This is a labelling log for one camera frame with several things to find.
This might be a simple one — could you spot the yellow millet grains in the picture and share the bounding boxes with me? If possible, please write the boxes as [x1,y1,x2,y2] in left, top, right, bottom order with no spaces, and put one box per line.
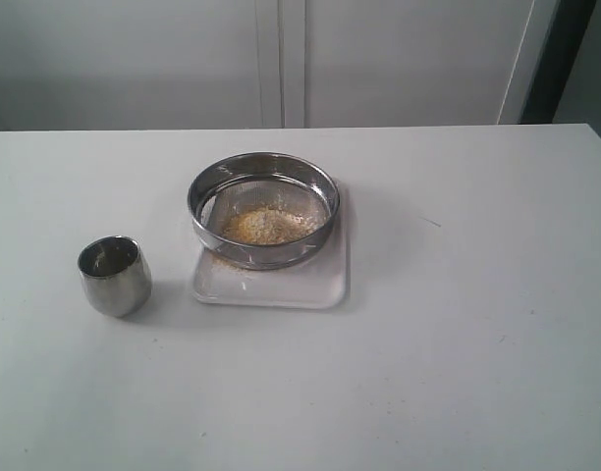
[222,207,322,245]

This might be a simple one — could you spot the stainless steel cup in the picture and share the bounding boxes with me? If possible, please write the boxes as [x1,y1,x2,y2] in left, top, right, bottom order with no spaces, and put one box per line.
[78,235,152,318]

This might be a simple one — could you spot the round steel mesh sieve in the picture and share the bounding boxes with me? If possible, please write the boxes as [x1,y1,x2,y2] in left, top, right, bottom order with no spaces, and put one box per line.
[187,151,342,271]

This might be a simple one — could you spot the clear square plastic tray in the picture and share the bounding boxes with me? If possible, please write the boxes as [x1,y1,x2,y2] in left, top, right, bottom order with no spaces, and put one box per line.
[190,182,350,310]

